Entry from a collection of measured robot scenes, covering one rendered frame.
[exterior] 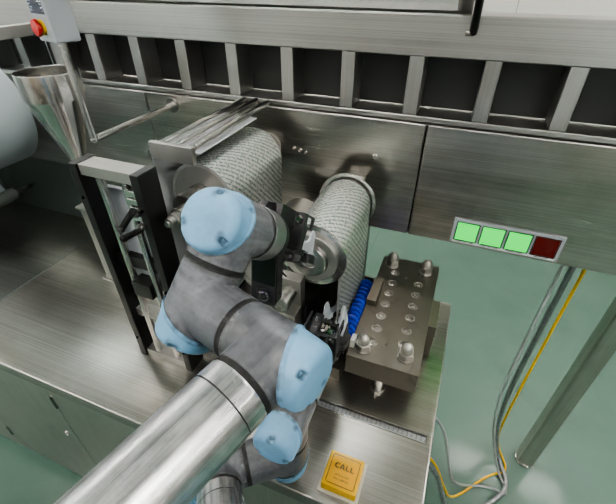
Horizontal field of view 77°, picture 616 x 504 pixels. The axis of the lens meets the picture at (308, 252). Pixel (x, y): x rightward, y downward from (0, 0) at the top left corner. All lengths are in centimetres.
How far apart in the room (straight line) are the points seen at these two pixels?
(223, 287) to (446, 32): 69
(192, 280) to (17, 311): 104
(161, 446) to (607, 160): 94
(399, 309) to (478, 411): 124
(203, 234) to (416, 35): 66
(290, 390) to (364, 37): 77
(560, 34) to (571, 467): 176
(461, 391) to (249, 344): 189
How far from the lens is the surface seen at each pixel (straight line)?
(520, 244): 108
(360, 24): 96
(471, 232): 107
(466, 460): 203
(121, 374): 113
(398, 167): 101
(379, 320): 98
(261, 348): 38
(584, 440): 232
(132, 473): 36
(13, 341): 136
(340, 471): 89
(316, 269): 79
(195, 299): 45
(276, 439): 66
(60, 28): 97
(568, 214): 106
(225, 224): 42
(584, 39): 95
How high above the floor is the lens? 173
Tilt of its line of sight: 36 degrees down
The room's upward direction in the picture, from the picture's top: straight up
